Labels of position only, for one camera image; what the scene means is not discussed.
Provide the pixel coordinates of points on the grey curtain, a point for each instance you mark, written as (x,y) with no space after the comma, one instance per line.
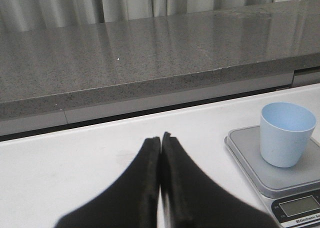
(27,15)

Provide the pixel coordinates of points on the grey stone counter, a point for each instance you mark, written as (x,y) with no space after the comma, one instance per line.
(80,75)

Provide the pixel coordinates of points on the silver digital kitchen scale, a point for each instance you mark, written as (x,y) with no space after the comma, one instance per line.
(291,195)

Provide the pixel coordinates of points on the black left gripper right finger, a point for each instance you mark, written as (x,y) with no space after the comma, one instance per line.
(192,200)

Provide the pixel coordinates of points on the light blue plastic cup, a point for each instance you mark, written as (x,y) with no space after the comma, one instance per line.
(285,129)

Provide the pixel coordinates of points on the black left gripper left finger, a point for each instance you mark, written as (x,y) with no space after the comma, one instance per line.
(130,202)

